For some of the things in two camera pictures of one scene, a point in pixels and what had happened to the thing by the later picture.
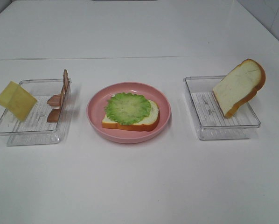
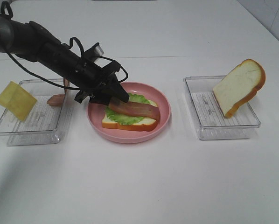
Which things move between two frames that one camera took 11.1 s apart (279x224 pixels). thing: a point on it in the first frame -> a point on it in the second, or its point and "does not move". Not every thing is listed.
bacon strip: x=53 y=115 -> x=133 y=108
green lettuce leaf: x=128 y=108 does not move
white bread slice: x=149 y=123 does not move
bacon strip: x=57 y=100 does not move
